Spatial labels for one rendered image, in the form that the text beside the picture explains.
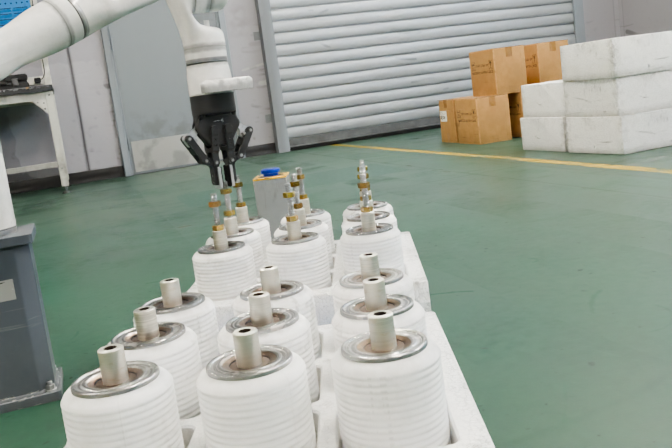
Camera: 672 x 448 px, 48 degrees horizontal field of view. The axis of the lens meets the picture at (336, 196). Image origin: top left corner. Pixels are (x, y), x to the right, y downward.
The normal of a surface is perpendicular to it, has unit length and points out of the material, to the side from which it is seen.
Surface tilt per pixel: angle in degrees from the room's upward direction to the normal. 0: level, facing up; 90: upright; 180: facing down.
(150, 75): 90
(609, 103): 90
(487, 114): 90
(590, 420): 0
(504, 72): 90
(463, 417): 0
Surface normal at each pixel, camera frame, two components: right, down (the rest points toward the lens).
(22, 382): 0.33, 0.09
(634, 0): -0.94, 0.17
